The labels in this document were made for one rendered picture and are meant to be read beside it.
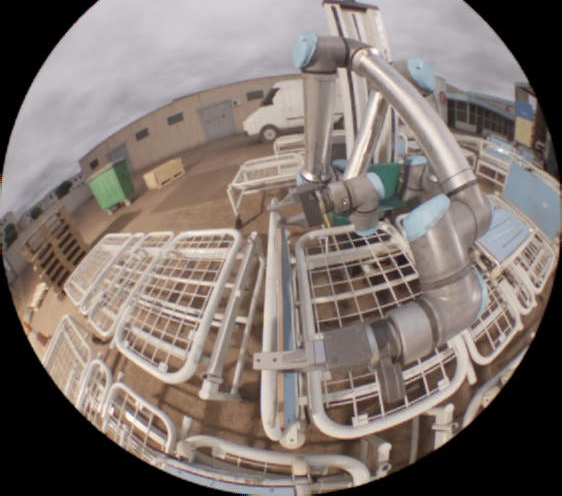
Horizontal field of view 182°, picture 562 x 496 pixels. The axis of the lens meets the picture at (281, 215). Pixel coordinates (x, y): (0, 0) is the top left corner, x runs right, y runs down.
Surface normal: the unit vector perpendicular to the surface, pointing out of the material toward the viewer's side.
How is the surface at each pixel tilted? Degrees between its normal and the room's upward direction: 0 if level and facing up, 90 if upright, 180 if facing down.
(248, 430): 0
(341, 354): 10
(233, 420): 0
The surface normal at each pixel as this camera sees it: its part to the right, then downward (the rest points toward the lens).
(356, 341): -0.34, -0.79
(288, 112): 0.13, 0.49
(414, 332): -0.33, -0.65
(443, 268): -0.78, -0.08
